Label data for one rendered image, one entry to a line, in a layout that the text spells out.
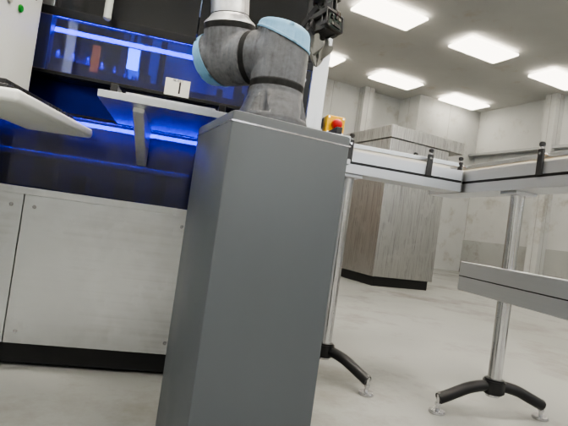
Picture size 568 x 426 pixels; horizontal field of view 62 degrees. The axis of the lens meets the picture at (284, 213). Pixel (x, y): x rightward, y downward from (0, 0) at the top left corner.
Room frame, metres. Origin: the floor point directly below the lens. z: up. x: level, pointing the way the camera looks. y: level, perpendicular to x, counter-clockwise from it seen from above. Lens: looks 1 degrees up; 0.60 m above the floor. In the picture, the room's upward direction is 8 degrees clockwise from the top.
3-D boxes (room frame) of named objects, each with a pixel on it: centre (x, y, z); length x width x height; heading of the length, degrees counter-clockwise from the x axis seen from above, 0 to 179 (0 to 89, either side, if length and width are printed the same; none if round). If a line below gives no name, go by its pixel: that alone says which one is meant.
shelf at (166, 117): (1.53, 0.23, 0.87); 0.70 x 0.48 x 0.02; 102
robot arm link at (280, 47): (1.01, 0.06, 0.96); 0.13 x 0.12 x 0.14; 61
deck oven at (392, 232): (6.84, -1.41, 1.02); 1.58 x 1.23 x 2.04; 25
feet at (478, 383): (1.78, -0.87, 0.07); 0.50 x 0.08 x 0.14; 102
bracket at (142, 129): (1.46, 0.47, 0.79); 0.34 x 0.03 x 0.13; 12
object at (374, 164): (2.00, -0.39, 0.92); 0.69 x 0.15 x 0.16; 102
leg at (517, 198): (1.78, -0.87, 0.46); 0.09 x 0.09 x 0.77; 12
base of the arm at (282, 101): (1.00, 0.05, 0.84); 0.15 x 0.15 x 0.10
